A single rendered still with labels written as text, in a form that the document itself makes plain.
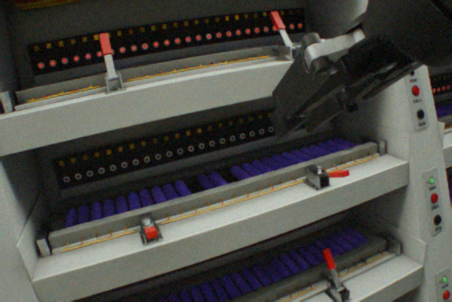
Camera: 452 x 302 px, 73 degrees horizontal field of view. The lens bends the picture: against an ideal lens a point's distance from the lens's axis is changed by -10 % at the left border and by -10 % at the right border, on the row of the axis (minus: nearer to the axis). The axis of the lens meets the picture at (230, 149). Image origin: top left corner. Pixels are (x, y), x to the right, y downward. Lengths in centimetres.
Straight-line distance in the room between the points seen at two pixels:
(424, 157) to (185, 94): 44
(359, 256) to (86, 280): 48
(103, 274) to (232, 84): 30
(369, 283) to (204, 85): 44
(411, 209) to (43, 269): 60
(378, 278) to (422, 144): 25
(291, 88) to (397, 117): 40
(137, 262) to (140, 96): 21
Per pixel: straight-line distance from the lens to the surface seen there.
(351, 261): 67
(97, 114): 44
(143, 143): 60
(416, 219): 67
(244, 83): 48
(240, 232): 48
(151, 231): 39
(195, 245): 46
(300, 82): 24
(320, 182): 55
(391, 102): 64
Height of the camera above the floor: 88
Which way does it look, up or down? 3 degrees down
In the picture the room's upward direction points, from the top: 13 degrees counter-clockwise
